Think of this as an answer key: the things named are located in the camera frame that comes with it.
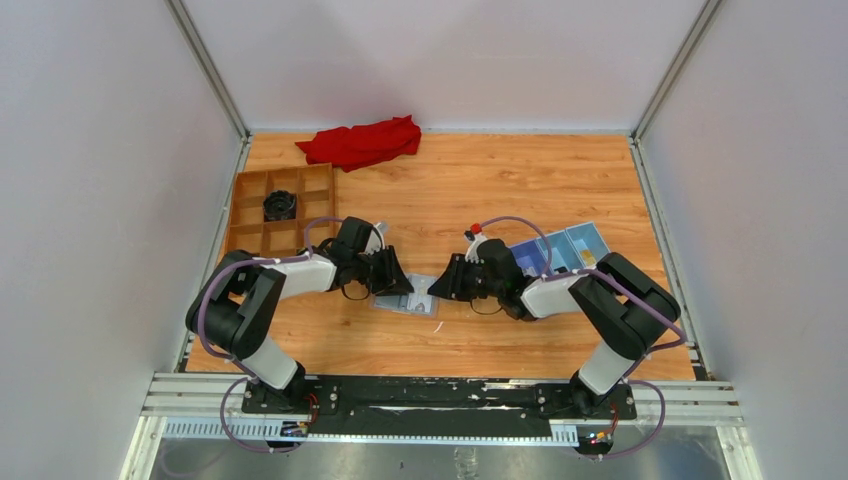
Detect red cloth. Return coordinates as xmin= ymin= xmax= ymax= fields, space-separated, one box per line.
xmin=295 ymin=115 xmax=422 ymax=172

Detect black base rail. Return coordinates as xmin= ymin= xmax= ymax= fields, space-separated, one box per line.
xmin=241 ymin=375 xmax=637 ymax=439

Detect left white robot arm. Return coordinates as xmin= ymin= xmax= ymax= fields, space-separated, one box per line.
xmin=185 ymin=216 xmax=414 ymax=413

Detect aluminium frame rail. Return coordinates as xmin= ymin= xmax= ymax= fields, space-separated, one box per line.
xmin=121 ymin=373 xmax=762 ymax=479

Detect white printed credit card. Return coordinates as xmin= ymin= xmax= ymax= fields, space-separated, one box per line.
xmin=399 ymin=293 xmax=438 ymax=316

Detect blue plastic box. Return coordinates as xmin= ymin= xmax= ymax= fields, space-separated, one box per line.
xmin=510 ymin=222 xmax=611 ymax=276

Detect brown compartment tray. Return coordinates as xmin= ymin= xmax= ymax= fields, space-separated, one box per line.
xmin=222 ymin=165 xmax=337 ymax=257

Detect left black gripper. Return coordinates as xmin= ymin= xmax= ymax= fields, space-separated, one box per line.
xmin=351 ymin=245 xmax=414 ymax=297

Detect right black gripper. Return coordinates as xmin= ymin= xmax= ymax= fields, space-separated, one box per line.
xmin=428 ymin=253 xmax=504 ymax=302

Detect black round part upper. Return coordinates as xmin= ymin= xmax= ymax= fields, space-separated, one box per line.
xmin=262 ymin=190 xmax=297 ymax=222

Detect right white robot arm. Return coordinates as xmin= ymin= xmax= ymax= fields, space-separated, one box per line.
xmin=428 ymin=224 xmax=686 ymax=418

